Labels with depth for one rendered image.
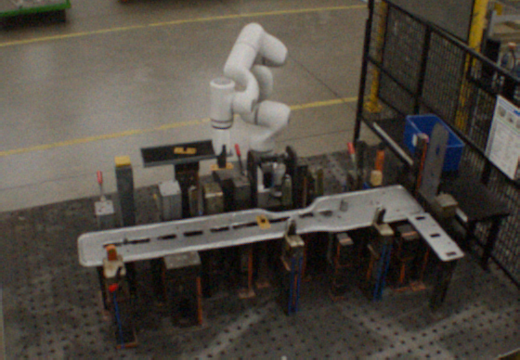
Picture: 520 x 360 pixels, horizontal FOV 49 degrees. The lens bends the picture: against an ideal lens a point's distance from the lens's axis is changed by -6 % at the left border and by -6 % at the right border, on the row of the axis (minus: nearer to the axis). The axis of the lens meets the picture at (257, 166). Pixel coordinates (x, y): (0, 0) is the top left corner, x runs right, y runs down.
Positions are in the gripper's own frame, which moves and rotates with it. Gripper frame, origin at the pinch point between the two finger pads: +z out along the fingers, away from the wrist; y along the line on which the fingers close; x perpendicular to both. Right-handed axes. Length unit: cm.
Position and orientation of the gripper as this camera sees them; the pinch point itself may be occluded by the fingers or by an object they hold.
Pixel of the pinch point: (221, 160)
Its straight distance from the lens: 222.8
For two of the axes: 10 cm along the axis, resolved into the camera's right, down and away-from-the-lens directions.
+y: 2.1, 5.1, -8.3
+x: 9.8, -0.8, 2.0
